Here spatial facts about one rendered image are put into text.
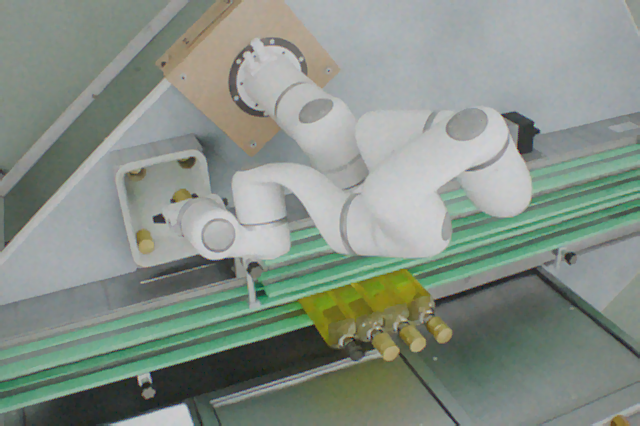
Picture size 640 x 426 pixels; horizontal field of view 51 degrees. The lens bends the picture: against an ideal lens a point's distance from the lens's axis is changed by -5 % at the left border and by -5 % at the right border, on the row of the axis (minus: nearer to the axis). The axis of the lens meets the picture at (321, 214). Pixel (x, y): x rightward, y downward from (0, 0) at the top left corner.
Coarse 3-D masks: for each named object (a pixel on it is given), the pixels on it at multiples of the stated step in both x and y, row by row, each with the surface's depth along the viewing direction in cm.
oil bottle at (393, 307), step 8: (368, 280) 145; (376, 280) 145; (384, 280) 145; (368, 288) 143; (376, 288) 143; (384, 288) 143; (392, 288) 142; (368, 296) 142; (376, 296) 140; (384, 296) 140; (392, 296) 140; (376, 304) 139; (384, 304) 138; (392, 304) 138; (400, 304) 137; (384, 312) 136; (392, 312) 136; (400, 312) 136; (408, 312) 137; (384, 320) 137; (392, 320) 135; (408, 320) 137; (384, 328) 138; (392, 328) 136
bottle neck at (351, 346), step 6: (348, 336) 131; (342, 342) 131; (348, 342) 130; (354, 342) 130; (348, 348) 129; (354, 348) 128; (360, 348) 128; (348, 354) 129; (354, 354) 130; (360, 354) 130; (354, 360) 129
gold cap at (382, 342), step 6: (378, 336) 131; (384, 336) 131; (372, 342) 132; (378, 342) 130; (384, 342) 129; (390, 342) 129; (378, 348) 130; (384, 348) 128; (390, 348) 128; (396, 348) 129; (384, 354) 128; (390, 354) 129; (396, 354) 130
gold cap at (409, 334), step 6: (408, 324) 134; (402, 330) 133; (408, 330) 132; (414, 330) 132; (402, 336) 133; (408, 336) 131; (414, 336) 130; (420, 336) 130; (408, 342) 131; (414, 342) 130; (420, 342) 131; (414, 348) 131; (420, 348) 131
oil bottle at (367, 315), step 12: (336, 288) 143; (348, 288) 143; (360, 288) 143; (348, 300) 139; (360, 300) 139; (360, 312) 136; (372, 312) 136; (360, 324) 134; (372, 324) 134; (360, 336) 135
